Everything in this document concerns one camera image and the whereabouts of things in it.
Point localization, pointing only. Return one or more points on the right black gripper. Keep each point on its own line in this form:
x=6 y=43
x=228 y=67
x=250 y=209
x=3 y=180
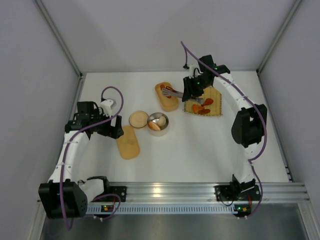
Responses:
x=189 y=88

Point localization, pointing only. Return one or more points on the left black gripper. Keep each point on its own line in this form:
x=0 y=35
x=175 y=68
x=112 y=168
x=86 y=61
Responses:
x=110 y=127

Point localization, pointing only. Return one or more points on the red chicken drumstick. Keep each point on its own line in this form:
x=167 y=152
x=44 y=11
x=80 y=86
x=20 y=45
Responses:
x=207 y=102

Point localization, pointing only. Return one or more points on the metal food tongs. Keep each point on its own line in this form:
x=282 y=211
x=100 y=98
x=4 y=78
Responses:
x=181 y=95

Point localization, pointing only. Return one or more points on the red meat slice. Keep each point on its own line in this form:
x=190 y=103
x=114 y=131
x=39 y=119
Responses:
x=204 y=111

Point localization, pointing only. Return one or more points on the sesame bread bun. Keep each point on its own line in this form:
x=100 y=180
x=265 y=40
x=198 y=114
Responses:
x=154 y=126

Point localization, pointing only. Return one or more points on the white steamed bun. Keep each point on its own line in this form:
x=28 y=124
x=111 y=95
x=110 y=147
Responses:
x=162 y=121

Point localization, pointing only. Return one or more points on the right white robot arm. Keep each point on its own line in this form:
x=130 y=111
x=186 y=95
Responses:
x=249 y=128

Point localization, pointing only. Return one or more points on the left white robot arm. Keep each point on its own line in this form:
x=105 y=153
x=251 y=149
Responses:
x=65 y=195

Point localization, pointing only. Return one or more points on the orange oval box lid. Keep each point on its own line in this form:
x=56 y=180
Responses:
x=127 y=144

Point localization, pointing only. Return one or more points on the orange oval lunch box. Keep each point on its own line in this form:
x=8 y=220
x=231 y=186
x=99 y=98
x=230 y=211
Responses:
x=167 y=104

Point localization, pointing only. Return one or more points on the orange chicken wing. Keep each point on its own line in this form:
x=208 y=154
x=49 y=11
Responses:
x=196 y=108

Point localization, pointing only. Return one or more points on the round wooden lid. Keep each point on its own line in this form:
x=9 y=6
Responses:
x=138 y=119

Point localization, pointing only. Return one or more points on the bamboo mat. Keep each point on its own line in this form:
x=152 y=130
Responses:
x=215 y=107

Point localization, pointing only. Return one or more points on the round steel bowl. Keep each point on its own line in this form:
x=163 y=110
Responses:
x=164 y=129

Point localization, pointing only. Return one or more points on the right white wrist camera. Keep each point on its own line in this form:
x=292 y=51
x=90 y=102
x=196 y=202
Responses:
x=193 y=70

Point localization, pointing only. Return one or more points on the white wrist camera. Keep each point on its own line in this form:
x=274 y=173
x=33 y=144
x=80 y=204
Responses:
x=107 y=106
x=193 y=70

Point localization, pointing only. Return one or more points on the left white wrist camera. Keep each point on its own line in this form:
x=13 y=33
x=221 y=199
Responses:
x=107 y=106

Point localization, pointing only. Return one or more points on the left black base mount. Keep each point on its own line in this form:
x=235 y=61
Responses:
x=117 y=192

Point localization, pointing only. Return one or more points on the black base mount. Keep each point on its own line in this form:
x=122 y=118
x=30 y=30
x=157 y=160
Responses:
x=117 y=192
x=225 y=194

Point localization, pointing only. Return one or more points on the perforated cable tray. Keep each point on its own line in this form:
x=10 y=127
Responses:
x=163 y=209

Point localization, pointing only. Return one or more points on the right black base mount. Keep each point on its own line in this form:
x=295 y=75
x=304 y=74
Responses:
x=225 y=194

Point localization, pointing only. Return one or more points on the aluminium rail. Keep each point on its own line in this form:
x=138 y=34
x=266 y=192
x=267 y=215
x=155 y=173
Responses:
x=203 y=192

